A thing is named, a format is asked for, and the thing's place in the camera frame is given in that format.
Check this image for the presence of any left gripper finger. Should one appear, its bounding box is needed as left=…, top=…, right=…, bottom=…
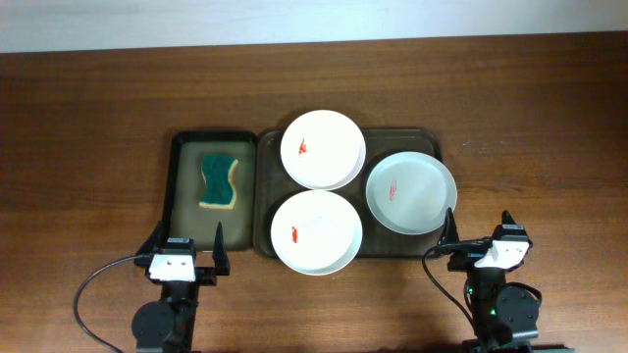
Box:
left=135, top=221, right=164, bottom=256
left=212, top=222, right=231, bottom=276

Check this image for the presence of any green yellow sponge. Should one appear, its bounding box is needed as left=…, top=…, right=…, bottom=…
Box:
left=199, top=154, right=238, bottom=210

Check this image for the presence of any white plate top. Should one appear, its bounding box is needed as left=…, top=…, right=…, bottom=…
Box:
left=280, top=110, right=366, bottom=190

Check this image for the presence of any white plate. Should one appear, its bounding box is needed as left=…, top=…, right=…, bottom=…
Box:
left=280, top=110, right=366, bottom=190
left=270, top=190, right=363, bottom=276

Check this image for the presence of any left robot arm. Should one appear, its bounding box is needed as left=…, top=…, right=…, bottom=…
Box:
left=131, top=223, right=231, bottom=352

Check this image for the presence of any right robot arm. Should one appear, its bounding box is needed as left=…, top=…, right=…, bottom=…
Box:
left=435, top=209, right=542, bottom=352

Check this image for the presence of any small black tray with water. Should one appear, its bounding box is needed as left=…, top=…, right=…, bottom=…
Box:
left=162, top=130, right=257, bottom=251

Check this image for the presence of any large brown serving tray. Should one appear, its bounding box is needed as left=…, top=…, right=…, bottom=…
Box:
left=252, top=127, right=443, bottom=259

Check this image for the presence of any pale green plate right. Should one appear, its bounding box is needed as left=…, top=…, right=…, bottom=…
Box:
left=365, top=151, right=457, bottom=235

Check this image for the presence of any white plate bottom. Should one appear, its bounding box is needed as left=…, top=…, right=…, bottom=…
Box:
left=270, top=190, right=363, bottom=276

